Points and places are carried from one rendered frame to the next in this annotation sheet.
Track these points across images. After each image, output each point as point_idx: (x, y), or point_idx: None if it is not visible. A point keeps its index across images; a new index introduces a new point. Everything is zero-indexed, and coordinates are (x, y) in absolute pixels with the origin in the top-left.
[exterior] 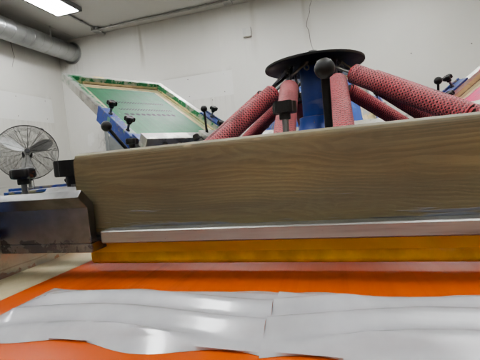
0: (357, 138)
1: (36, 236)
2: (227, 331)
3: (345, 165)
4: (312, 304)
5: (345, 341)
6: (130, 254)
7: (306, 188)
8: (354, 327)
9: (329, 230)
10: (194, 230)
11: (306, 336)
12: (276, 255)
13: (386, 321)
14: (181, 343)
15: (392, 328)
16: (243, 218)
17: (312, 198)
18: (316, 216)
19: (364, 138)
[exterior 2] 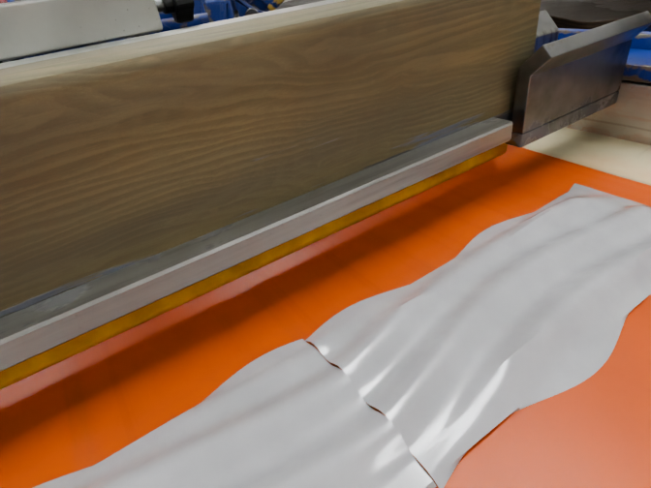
0: (341, 38)
1: None
2: (355, 485)
3: (326, 92)
4: (392, 343)
5: (505, 383)
6: None
7: (271, 148)
8: (478, 350)
9: (329, 210)
10: (72, 316)
11: (453, 406)
12: (229, 273)
13: (494, 320)
14: None
15: (505, 325)
16: (166, 242)
17: (284, 165)
18: (294, 192)
19: (351, 37)
